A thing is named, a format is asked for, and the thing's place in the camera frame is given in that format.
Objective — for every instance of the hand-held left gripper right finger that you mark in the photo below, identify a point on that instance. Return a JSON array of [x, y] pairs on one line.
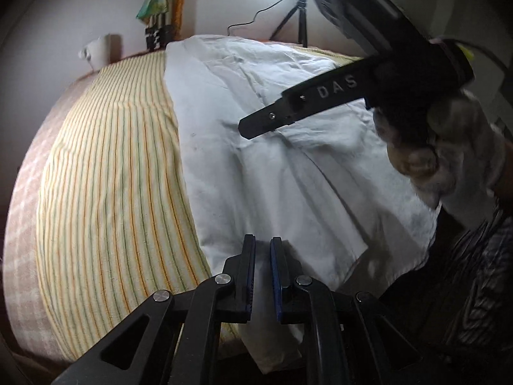
[[275, 276]]

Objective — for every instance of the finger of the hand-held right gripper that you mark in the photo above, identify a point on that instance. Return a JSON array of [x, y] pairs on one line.
[[264, 118]]

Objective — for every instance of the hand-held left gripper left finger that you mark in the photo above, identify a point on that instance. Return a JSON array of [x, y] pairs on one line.
[[249, 272]]

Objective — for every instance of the white shirt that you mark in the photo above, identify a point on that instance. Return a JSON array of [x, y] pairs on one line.
[[280, 168]]

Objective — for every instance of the person's right hand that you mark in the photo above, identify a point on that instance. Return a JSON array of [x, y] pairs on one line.
[[461, 148]]

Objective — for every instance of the black mini tripod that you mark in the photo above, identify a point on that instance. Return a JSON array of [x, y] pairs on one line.
[[301, 20]]

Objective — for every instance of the yellow striped bed sheet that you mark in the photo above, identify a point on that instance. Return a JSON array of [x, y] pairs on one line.
[[120, 188]]

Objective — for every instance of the white mug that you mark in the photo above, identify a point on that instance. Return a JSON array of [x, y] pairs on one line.
[[98, 52]]

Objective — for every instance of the person's striped clothing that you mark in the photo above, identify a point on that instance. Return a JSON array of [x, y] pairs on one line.
[[481, 280]]

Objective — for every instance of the pink plaid mattress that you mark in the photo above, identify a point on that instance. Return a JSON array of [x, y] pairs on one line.
[[24, 208]]

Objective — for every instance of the orange wooden post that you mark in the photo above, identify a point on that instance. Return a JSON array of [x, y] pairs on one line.
[[178, 0]]

